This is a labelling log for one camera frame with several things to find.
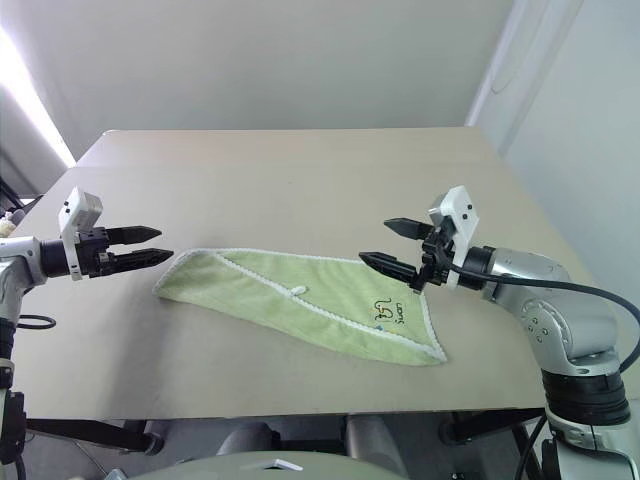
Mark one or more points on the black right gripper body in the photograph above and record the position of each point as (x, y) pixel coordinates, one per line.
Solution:
(434, 252)

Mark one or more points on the grey robot leg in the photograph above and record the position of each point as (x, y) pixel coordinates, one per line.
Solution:
(247, 440)
(372, 442)

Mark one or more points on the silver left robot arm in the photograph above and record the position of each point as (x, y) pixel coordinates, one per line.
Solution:
(22, 260)

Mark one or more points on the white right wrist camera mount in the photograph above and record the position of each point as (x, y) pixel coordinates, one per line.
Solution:
(462, 220)

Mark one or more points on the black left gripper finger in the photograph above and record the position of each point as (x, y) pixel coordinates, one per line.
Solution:
(134, 233)
(140, 258)

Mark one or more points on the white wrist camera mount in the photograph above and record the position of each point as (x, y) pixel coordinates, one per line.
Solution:
(76, 210)
(462, 220)

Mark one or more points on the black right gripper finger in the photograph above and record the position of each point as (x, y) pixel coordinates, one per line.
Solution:
(387, 265)
(406, 228)

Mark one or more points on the silver robot torso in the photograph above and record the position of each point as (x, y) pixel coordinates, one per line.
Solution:
(265, 466)

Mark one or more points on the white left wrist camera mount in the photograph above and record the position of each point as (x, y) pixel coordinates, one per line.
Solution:
(76, 210)

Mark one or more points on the green towel with white trim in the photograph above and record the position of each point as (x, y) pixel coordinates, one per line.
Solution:
(305, 300)

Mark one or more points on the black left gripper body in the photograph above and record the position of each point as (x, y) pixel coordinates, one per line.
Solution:
(92, 252)

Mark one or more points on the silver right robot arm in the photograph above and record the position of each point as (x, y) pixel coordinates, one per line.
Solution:
(560, 320)

